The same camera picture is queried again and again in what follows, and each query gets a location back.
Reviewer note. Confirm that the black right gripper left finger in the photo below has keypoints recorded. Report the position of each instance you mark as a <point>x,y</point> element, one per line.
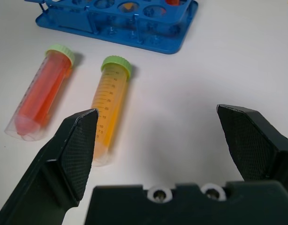
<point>64,161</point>

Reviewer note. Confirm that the blue tube rack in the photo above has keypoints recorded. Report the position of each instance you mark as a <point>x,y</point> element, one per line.
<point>125,22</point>

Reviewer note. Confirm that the orange liquid tube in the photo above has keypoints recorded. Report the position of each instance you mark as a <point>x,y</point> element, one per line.
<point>111,100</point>

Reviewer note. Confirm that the red liquid tube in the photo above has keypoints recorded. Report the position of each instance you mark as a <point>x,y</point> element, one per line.
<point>40,93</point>

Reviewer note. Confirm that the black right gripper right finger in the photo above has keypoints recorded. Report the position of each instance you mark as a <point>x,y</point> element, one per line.
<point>252,145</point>

